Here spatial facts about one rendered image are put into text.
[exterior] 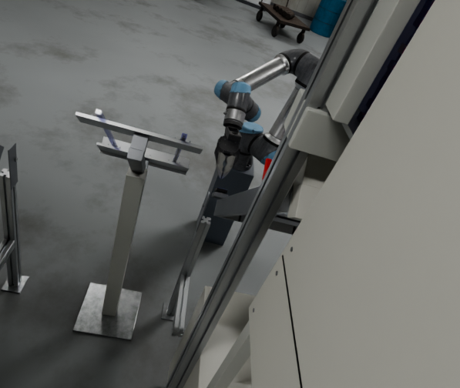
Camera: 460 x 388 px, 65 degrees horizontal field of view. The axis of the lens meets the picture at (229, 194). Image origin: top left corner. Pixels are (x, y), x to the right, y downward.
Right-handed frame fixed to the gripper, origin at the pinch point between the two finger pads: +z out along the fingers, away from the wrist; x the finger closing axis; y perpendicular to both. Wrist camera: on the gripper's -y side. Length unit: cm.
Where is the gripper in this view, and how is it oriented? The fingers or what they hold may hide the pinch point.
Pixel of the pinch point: (222, 175)
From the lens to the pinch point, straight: 131.2
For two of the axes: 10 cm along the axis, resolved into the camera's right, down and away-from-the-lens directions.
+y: -2.1, 0.6, 9.8
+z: -2.2, 9.7, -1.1
